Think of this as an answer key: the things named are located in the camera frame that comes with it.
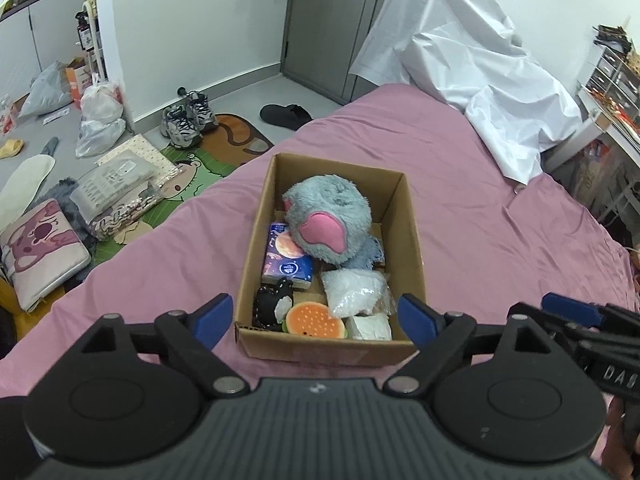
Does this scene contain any grey plush toy pink ear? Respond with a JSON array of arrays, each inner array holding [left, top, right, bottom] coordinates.
[[281, 176, 374, 267]]

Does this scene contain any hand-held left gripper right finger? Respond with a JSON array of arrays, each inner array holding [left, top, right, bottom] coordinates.
[[382, 293, 563, 397]]

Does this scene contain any black slipper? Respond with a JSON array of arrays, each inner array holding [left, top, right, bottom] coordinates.
[[259, 103, 315, 129]]

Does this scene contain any person's right hand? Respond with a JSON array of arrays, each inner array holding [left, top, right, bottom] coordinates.
[[601, 396, 640, 480]]

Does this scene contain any grey plastic bag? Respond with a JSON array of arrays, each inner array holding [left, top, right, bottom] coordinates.
[[19, 61, 74, 119]]

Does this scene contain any pink bed sheet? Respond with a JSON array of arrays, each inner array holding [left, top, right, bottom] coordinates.
[[0, 83, 640, 466]]

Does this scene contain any white floor cabinet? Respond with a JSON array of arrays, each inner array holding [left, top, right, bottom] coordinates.
[[0, 0, 97, 98]]

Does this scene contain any dark spray bottle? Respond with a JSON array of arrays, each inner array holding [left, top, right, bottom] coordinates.
[[75, 11, 96, 52]]

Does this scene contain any clear plastic bag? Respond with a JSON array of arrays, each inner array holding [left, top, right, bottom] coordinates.
[[75, 118, 127, 159]]

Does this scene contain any grey fluffy cloth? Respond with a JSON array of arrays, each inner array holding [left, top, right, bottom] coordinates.
[[37, 178, 99, 262]]

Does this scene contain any beige insole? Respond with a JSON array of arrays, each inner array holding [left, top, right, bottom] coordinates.
[[0, 154, 56, 232]]

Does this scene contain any leopard print packet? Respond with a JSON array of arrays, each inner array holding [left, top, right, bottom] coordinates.
[[87, 194, 167, 242]]

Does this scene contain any grey clear packet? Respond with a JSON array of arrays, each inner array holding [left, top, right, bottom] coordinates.
[[70, 162, 157, 222]]

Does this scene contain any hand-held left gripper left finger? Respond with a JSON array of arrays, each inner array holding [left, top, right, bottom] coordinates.
[[75, 294, 251, 397]]

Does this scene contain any white shelf rack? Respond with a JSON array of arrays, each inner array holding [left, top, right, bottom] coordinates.
[[81, 0, 109, 84]]

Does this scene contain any blue grey soft cloth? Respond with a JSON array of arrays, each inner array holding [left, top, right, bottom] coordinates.
[[344, 234, 387, 272]]

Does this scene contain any brown cardboard box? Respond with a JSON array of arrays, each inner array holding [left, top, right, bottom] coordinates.
[[233, 152, 427, 367]]

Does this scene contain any cartoon floor mat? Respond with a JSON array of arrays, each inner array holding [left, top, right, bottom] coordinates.
[[94, 112, 275, 267]]

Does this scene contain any white bubble wrap packet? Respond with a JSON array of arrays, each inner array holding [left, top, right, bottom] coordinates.
[[321, 269, 397, 319]]

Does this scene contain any blue tissue pack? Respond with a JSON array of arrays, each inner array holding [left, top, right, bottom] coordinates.
[[260, 223, 315, 291]]

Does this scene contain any desktop drawer unit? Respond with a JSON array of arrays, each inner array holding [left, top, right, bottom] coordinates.
[[579, 24, 640, 107]]

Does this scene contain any pink cartoon cushion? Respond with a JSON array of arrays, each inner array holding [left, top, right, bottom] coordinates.
[[0, 198, 93, 314]]

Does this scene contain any black and white plush toy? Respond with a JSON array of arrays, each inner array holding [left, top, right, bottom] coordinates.
[[252, 279, 294, 332]]

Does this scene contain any beige dotted packet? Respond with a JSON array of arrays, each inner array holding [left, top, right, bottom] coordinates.
[[96, 133, 179, 187]]

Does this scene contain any orange cardboard carton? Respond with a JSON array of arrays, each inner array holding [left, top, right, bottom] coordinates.
[[64, 57, 94, 106]]

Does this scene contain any white desk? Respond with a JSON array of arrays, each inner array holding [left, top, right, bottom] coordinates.
[[541, 85, 640, 173]]

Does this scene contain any orange round soft toy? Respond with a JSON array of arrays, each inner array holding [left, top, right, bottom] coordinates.
[[282, 301, 347, 341]]

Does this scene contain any white cover sheet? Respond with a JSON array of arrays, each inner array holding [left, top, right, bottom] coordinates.
[[348, 0, 584, 187]]

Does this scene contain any white tissue packet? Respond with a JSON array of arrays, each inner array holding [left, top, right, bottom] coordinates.
[[345, 312, 394, 342]]

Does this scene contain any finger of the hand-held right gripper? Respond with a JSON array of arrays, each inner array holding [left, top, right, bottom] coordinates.
[[507, 302, 640, 357], [541, 292, 640, 332]]

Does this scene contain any grey door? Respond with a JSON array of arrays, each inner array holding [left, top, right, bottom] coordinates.
[[279, 0, 402, 107]]

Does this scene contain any grey white sneaker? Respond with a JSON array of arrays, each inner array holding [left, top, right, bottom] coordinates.
[[185, 91, 219, 134], [160, 105, 204, 149]]

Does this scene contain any white plastic bag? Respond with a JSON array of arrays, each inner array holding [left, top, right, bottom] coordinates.
[[80, 74, 124, 125]]

